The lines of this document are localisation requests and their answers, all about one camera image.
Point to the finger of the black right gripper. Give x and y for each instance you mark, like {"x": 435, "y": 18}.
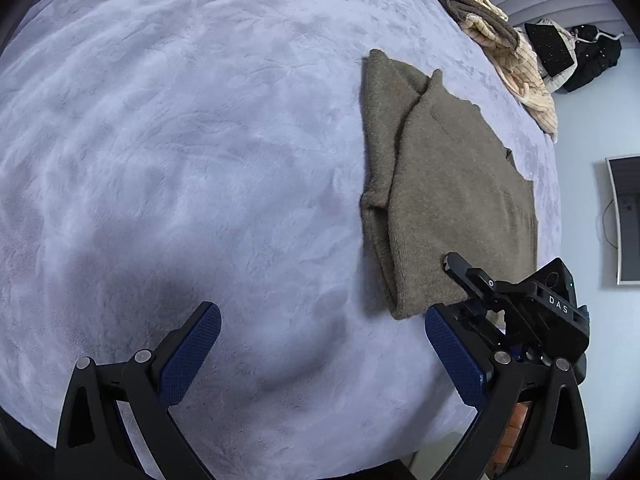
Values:
{"x": 477, "y": 283}

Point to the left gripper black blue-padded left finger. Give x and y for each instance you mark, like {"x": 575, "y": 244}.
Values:
{"x": 92, "y": 439}

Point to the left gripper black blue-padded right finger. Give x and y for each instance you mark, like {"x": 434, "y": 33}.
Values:
{"x": 553, "y": 442}

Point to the olive brown knit sweater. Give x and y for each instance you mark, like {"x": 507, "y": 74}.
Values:
{"x": 439, "y": 181}

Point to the black clothing pile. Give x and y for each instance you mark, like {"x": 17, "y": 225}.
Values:
{"x": 596, "y": 51}

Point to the cream striped knit garment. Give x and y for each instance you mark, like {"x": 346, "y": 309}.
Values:
{"x": 519, "y": 73}

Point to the black sparkly garment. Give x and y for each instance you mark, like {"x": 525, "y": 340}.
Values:
{"x": 553, "y": 49}

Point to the lavender plush bed blanket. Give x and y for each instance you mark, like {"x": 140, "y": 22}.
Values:
{"x": 159, "y": 153}

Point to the wall-mounted monitor screen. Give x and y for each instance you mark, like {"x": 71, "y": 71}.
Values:
{"x": 624, "y": 173}

